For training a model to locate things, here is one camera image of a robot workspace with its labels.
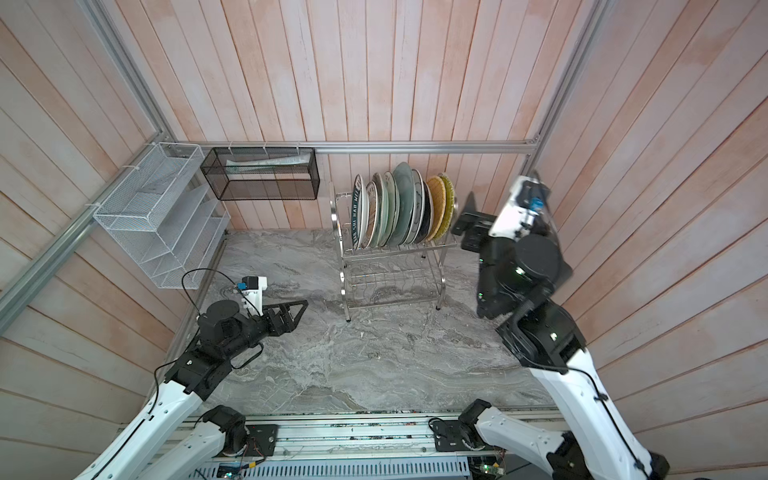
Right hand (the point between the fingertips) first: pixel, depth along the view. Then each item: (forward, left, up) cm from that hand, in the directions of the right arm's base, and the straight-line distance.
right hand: (485, 199), depth 51 cm
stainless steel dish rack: (+23, +17, -54) cm, 61 cm away
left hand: (-5, +40, -31) cm, 51 cm away
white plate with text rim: (+21, +25, -22) cm, 39 cm away
